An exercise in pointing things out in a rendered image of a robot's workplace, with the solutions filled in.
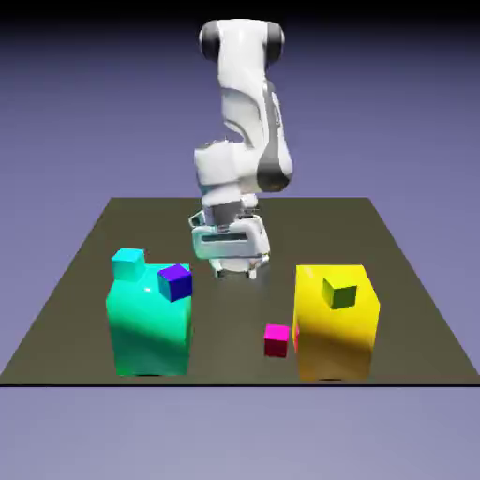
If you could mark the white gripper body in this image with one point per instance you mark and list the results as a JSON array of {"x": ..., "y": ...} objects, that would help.
[{"x": 228, "y": 247}]

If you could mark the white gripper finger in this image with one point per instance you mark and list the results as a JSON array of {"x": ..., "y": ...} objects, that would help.
[
  {"x": 252, "y": 273},
  {"x": 219, "y": 271}
]

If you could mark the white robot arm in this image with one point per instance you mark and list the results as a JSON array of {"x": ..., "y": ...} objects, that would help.
[{"x": 243, "y": 93}]

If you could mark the small blue cube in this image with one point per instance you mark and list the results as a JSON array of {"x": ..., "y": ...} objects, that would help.
[{"x": 176, "y": 285}]

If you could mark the small magenta cube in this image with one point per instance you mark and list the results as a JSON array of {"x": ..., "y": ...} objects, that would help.
[{"x": 276, "y": 340}]

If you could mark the small olive green cube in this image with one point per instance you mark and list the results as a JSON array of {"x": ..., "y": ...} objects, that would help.
[{"x": 341, "y": 296}]

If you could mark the small cyan cube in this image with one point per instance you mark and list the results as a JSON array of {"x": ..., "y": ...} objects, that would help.
[{"x": 127, "y": 264}]

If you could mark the large teal box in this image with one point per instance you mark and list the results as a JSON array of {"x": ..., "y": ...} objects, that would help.
[{"x": 150, "y": 330}]

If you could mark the large yellow box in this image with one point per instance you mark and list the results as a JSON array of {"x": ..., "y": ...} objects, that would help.
[{"x": 337, "y": 337}]

